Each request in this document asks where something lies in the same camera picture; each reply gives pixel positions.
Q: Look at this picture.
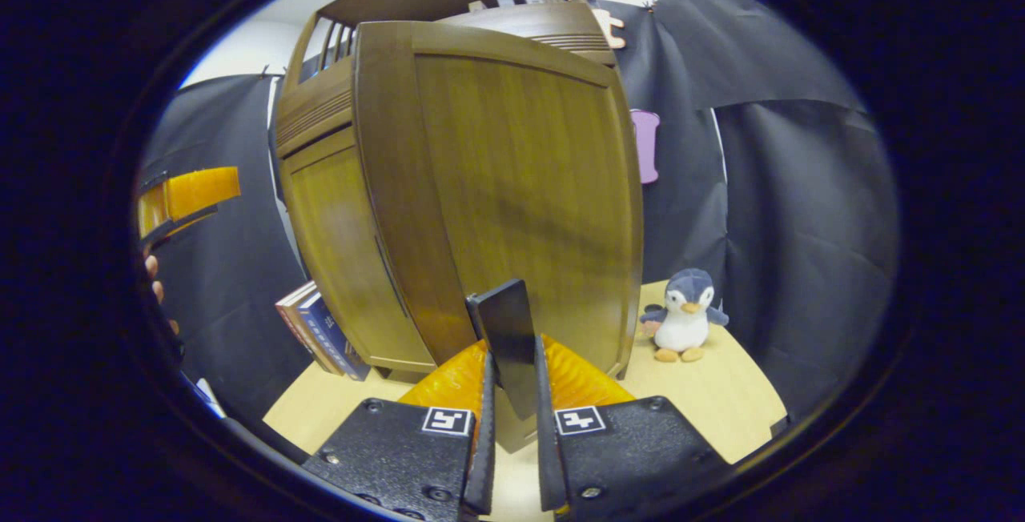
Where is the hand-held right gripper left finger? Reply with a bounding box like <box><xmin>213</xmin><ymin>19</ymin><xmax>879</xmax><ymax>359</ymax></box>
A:
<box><xmin>303</xmin><ymin>338</ymin><xmax>497</xmax><ymax>521</ymax></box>

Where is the wooden shoe cabinet door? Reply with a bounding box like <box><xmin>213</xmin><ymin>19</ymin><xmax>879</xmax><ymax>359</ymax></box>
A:
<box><xmin>280</xmin><ymin>126</ymin><xmax>437</xmax><ymax>373</ymax></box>
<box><xmin>355</xmin><ymin>20</ymin><xmax>644</xmax><ymax>455</ymax></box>

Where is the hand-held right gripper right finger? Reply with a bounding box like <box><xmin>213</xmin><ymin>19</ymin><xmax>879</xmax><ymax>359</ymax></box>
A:
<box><xmin>533</xmin><ymin>335</ymin><xmax>730</xmax><ymax>519</ymax></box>

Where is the blue book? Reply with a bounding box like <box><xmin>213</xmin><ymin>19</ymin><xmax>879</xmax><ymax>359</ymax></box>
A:
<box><xmin>296</xmin><ymin>291</ymin><xmax>371</xmax><ymax>381</ymax></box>

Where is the black backdrop cloth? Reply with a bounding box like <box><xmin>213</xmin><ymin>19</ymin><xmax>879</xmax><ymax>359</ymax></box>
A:
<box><xmin>140</xmin><ymin>0</ymin><xmax>902</xmax><ymax>427</ymax></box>

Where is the red brown book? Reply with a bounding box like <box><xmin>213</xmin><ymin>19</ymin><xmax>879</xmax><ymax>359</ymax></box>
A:
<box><xmin>275</xmin><ymin>280</ymin><xmax>337</xmax><ymax>375</ymax></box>

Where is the grey white penguin plush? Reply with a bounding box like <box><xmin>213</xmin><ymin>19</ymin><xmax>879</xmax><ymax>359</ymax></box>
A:
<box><xmin>639</xmin><ymin>268</ymin><xmax>730</xmax><ymax>363</ymax></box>

